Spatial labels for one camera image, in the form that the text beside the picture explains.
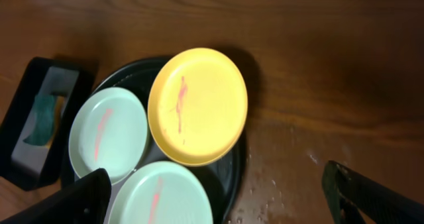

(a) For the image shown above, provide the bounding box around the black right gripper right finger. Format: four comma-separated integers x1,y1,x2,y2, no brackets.
321,160,423,223

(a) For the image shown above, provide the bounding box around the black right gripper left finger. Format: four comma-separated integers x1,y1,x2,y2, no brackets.
1,168,111,224

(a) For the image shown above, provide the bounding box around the mint green plate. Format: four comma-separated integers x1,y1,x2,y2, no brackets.
108,161,213,224
68,87,148,185

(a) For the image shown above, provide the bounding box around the green yellow sponge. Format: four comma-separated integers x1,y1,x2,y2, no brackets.
23,94,64,148

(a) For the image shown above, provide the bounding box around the black rectangular sponge tray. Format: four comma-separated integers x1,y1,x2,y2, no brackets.
1,57,94,191

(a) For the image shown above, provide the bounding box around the round black tray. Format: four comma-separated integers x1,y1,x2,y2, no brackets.
60,56,248,224

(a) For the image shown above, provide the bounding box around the yellow plate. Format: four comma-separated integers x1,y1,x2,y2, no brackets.
147,48,248,166

